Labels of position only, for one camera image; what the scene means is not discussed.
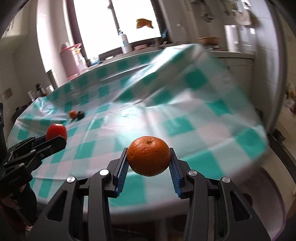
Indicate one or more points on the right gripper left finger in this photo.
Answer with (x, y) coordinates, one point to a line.
(79, 209)

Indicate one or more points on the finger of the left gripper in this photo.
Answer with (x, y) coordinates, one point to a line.
(29, 142)
(46, 148)

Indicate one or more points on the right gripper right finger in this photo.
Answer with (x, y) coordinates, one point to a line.
(217, 209)

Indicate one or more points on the red tomato front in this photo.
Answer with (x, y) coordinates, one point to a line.
(56, 130)

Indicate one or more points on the orange mandarin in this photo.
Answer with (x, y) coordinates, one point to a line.
(148, 156)
(73, 114)

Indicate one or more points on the dark mangosteen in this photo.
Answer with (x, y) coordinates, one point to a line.
(80, 115)

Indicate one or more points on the orange mandarin top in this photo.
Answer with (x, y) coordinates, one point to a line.
(148, 156)

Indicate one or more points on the dark glass bottle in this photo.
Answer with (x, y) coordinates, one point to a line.
(40, 90)

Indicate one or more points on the steel thermos flask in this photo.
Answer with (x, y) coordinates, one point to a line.
(53, 78)

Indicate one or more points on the pink thermos jug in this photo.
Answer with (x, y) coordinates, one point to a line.
(72, 60)

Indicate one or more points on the teal white checkered tablecloth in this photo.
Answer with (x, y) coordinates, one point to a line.
(183, 95)

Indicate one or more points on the white lotion bottle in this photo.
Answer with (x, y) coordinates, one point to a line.
(125, 45)

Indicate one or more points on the orange hanging cloth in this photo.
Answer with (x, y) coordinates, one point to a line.
(140, 23)

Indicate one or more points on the wicker basket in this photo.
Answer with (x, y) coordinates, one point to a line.
(209, 41)

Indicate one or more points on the white kettle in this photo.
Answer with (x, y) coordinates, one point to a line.
(232, 38)

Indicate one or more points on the wall socket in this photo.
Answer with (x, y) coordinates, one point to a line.
(6, 94)

